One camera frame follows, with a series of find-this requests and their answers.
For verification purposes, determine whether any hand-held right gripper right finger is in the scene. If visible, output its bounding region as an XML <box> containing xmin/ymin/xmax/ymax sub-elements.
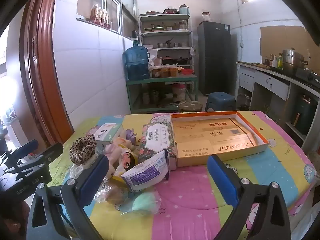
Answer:
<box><xmin>207</xmin><ymin>154</ymin><xmax>292</xmax><ymax>240</ymax></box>

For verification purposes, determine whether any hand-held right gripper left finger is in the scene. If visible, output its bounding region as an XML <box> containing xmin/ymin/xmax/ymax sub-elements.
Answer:
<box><xmin>26</xmin><ymin>154</ymin><xmax>110</xmax><ymax>240</ymax></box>

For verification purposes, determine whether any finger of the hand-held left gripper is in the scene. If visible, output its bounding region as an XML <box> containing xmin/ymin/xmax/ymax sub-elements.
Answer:
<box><xmin>5</xmin><ymin>144</ymin><xmax>63</xmax><ymax>178</ymax></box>
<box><xmin>4</xmin><ymin>140</ymin><xmax>38</xmax><ymax>165</ymax></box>

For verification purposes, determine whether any leopard print scrunchie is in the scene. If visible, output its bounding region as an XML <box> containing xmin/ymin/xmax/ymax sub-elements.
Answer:
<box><xmin>69</xmin><ymin>134</ymin><xmax>98</xmax><ymax>165</ymax></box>

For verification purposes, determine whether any cartoon girl plush doll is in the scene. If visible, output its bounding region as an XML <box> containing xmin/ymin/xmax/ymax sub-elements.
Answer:
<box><xmin>107</xmin><ymin>136</ymin><xmax>140</xmax><ymax>180</ymax></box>

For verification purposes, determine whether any orange shallow cardboard box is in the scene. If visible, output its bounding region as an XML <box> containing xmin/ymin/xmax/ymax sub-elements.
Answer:
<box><xmin>170</xmin><ymin>111</ymin><xmax>268</xmax><ymax>167</ymax></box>

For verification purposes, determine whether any green puff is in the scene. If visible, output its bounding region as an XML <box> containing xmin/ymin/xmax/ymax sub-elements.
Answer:
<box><xmin>119</xmin><ymin>191</ymin><xmax>162</xmax><ymax>215</ymax></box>

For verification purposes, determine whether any white packet with purple print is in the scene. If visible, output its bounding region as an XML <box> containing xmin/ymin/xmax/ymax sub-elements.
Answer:
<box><xmin>121</xmin><ymin>151</ymin><xmax>171</xmax><ymax>193</ymax></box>

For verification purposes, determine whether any purple plush toy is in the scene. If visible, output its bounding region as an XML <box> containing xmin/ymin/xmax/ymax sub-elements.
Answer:
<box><xmin>125</xmin><ymin>129</ymin><xmax>138</xmax><ymax>142</ymax></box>

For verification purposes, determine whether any white and green small box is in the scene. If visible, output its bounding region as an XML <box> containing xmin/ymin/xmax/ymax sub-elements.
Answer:
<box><xmin>94</xmin><ymin>123</ymin><xmax>123</xmax><ymax>147</ymax></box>

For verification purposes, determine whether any floral tissue box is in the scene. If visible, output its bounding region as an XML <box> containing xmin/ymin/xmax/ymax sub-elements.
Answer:
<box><xmin>138</xmin><ymin>121</ymin><xmax>178</xmax><ymax>172</ymax></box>

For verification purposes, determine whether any blue plastic stool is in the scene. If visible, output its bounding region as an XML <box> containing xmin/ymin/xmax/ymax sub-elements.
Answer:
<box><xmin>205</xmin><ymin>92</ymin><xmax>237</xmax><ymax>112</ymax></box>

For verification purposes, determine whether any white bucket with pink lid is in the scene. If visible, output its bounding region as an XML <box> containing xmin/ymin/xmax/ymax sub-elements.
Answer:
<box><xmin>172</xmin><ymin>84</ymin><xmax>187</xmax><ymax>103</ymax></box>

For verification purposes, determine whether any white kitchen counter cabinet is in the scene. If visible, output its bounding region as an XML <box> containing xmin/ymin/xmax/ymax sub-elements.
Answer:
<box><xmin>236</xmin><ymin>61</ymin><xmax>320</xmax><ymax>150</ymax></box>

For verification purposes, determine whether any green metal table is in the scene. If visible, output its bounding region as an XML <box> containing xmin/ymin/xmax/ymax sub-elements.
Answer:
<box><xmin>126</xmin><ymin>76</ymin><xmax>199</xmax><ymax>114</ymax></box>

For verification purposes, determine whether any blue water jug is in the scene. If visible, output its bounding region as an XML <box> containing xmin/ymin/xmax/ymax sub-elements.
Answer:
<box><xmin>123</xmin><ymin>31</ymin><xmax>150</xmax><ymax>81</ymax></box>

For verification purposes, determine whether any black refrigerator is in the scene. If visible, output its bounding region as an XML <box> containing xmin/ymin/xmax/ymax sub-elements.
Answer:
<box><xmin>197</xmin><ymin>21</ymin><xmax>232</xmax><ymax>95</ymax></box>

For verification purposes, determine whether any gas stove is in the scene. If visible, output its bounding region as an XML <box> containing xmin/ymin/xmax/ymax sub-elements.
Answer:
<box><xmin>296</xmin><ymin>71</ymin><xmax>320</xmax><ymax>88</ymax></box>

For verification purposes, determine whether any steel steamer pot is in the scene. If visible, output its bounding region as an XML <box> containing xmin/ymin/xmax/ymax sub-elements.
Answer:
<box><xmin>282</xmin><ymin>47</ymin><xmax>308</xmax><ymax>77</ymax></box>

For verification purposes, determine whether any white metal shelf rack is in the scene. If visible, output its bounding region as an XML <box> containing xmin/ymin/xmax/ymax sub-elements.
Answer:
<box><xmin>138</xmin><ymin>14</ymin><xmax>194</xmax><ymax>79</ymax></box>

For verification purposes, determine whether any aluminium sliding window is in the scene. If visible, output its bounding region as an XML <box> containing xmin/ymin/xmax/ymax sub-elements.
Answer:
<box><xmin>76</xmin><ymin>0</ymin><xmax>137</xmax><ymax>35</ymax></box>

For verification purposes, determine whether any brown wooden door frame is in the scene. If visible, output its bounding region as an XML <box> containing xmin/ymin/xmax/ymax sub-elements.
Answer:
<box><xmin>19</xmin><ymin>0</ymin><xmax>75</xmax><ymax>147</ymax></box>

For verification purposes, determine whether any cardboard sheet on wall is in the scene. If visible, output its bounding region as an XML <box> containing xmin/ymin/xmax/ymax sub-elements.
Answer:
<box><xmin>260</xmin><ymin>26</ymin><xmax>312</xmax><ymax>64</ymax></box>

